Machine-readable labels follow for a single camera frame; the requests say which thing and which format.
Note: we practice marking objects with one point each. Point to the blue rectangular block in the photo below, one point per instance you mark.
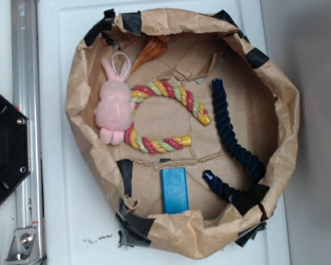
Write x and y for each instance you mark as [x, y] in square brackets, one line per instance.
[174, 190]

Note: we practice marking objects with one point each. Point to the pink plush bunny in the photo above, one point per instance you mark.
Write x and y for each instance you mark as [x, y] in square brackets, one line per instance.
[113, 114]

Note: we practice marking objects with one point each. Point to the orange translucent plastic toy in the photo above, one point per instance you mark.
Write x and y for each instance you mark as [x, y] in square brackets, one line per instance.
[155, 47]

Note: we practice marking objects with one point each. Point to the brown paper bag bin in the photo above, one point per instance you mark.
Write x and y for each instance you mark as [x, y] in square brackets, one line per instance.
[213, 104]

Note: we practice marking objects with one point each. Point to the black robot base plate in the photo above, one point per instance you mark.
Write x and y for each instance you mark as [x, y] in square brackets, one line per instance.
[14, 153]

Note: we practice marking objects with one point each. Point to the aluminium extrusion rail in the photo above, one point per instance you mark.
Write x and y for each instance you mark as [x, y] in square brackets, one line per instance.
[25, 70]

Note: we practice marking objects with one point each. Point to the metal corner bracket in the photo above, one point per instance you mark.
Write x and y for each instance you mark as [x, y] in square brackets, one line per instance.
[24, 248]

